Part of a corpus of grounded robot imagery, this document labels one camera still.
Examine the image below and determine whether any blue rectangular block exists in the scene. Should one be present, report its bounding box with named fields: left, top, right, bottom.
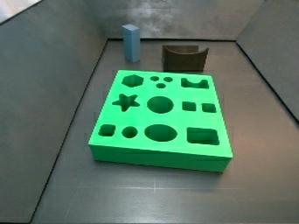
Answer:
left=122, top=24, right=140, bottom=62

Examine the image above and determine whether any dark curved holder block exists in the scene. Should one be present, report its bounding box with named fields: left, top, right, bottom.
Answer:
left=162, top=45, right=209, bottom=72

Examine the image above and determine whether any green shape sorting board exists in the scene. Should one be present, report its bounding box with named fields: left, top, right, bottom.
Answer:
left=87, top=70, right=232, bottom=172

